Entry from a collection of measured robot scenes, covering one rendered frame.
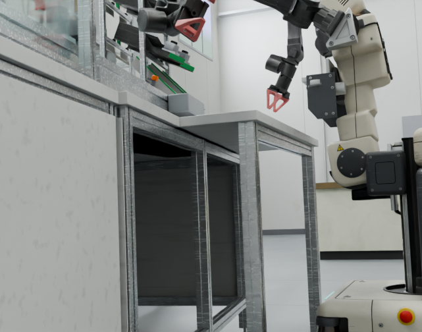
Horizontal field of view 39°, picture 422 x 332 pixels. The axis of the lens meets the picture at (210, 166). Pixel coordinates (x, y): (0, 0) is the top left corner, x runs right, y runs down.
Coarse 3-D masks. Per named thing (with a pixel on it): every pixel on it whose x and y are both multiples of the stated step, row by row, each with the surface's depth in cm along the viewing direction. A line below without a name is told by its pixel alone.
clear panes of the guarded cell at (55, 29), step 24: (0, 0) 99; (24, 0) 106; (48, 0) 115; (72, 0) 125; (0, 24) 99; (24, 24) 106; (48, 24) 114; (72, 24) 125; (48, 48) 114; (72, 48) 124
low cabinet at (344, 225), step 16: (320, 192) 651; (336, 192) 644; (320, 208) 650; (336, 208) 643; (352, 208) 637; (368, 208) 631; (384, 208) 625; (320, 224) 649; (336, 224) 642; (352, 224) 636; (368, 224) 630; (384, 224) 624; (400, 224) 618; (320, 240) 648; (336, 240) 641; (352, 240) 635; (368, 240) 629; (384, 240) 623; (400, 240) 617; (320, 256) 650; (336, 256) 643; (352, 256) 637; (368, 256) 631; (384, 256) 625; (400, 256) 619
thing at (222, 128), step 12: (180, 120) 177; (192, 120) 176; (204, 120) 174; (216, 120) 173; (228, 120) 172; (240, 120) 170; (252, 120) 169; (264, 120) 176; (276, 120) 188; (192, 132) 191; (204, 132) 192; (216, 132) 194; (228, 132) 195; (288, 132) 203; (300, 132) 221; (228, 144) 230; (312, 144) 242; (168, 156) 269
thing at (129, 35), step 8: (120, 24) 246; (128, 24) 244; (120, 32) 246; (128, 32) 244; (136, 32) 243; (120, 40) 246; (128, 40) 244; (136, 40) 243; (152, 40) 254; (152, 48) 239; (160, 48) 252; (160, 56) 248; (168, 56) 236; (176, 56) 241
